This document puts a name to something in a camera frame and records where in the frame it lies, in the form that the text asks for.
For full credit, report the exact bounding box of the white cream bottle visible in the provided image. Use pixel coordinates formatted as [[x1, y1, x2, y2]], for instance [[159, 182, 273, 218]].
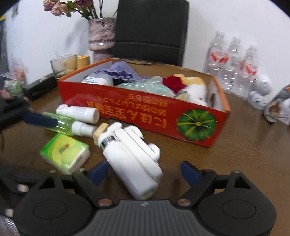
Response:
[[81, 73, 114, 87]]

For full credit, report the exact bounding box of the clear plastic bag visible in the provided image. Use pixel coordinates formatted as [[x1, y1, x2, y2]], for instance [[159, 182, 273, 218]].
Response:
[[3, 53, 29, 96]]

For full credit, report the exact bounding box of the wooden desk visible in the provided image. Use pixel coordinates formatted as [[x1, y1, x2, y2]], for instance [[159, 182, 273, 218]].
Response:
[[0, 75, 290, 236]]

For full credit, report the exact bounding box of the clear glass stirring rod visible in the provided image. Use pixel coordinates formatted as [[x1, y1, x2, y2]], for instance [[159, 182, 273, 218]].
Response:
[[54, 51, 67, 74]]

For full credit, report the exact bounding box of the large white bottle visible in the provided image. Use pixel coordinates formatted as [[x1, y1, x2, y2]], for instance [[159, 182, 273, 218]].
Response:
[[97, 129, 159, 200]]

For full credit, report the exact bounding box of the small white bottle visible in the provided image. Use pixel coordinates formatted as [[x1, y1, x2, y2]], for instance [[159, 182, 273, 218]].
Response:
[[55, 104, 100, 124]]

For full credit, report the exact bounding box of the yellow and white plush toy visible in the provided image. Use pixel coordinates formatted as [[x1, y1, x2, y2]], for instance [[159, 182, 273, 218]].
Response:
[[173, 73, 208, 107]]

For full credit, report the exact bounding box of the red cardboard box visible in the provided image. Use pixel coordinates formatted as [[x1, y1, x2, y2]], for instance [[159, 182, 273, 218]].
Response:
[[57, 58, 231, 148]]

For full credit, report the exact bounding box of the white robot speaker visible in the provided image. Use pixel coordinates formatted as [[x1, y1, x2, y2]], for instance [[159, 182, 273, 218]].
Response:
[[246, 74, 273, 111]]

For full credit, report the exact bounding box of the beige rubber block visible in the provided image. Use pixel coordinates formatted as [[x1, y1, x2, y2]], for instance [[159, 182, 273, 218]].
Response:
[[93, 123, 109, 144]]

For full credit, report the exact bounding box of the purple ceramic vase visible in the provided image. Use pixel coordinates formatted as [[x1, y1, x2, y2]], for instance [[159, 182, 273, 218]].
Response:
[[88, 17, 116, 63]]

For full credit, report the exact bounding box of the black paper bag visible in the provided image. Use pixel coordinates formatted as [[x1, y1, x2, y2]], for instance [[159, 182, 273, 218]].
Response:
[[112, 0, 189, 67]]

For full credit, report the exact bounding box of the red fabric rose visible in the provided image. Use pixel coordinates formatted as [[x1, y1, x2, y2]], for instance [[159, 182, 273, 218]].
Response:
[[163, 75, 190, 94]]

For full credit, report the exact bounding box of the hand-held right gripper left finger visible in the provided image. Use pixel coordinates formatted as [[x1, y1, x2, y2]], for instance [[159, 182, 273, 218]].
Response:
[[36, 162, 112, 208]]

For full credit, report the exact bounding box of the yellow cup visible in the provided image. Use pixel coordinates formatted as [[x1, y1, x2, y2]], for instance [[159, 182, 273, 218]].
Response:
[[76, 55, 90, 68]]

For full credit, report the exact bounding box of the white plastic device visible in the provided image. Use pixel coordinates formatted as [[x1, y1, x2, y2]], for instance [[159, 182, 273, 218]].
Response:
[[106, 122, 163, 181]]

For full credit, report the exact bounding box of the purple knitted pouch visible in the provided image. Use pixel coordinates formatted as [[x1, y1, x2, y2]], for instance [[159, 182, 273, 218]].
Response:
[[94, 62, 142, 83]]

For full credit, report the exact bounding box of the dried pink flower bunch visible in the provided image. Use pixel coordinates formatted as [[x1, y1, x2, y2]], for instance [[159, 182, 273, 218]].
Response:
[[43, 0, 107, 21]]

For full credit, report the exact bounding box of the green tissue packet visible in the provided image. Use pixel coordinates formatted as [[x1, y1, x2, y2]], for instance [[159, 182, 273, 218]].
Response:
[[40, 133, 91, 175]]

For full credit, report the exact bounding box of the iridescent organza bag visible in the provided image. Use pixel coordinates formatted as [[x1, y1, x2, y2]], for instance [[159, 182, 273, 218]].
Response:
[[114, 76, 176, 98]]

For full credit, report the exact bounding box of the grey glass cup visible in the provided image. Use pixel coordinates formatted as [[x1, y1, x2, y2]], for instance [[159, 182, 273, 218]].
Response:
[[50, 53, 78, 79]]

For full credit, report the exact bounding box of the black power adapter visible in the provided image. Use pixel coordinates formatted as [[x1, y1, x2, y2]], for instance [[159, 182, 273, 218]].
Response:
[[22, 73, 59, 102]]

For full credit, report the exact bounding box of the clear plastic water bottle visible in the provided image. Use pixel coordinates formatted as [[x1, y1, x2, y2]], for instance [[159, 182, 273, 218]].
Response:
[[204, 30, 229, 78], [238, 44, 260, 99], [223, 36, 244, 93]]

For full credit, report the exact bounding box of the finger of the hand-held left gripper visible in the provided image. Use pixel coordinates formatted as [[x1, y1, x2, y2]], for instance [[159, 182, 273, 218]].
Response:
[[21, 111, 59, 130], [0, 169, 39, 196]]

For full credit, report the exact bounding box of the green spray bottle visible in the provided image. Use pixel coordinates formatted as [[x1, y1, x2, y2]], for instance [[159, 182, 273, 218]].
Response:
[[42, 112, 98, 137]]

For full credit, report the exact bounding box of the decorated bottle with black cap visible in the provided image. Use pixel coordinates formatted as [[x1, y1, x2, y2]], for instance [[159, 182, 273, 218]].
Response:
[[264, 84, 290, 125]]

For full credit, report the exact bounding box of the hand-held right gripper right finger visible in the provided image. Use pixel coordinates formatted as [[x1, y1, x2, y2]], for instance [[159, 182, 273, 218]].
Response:
[[175, 161, 252, 208]]

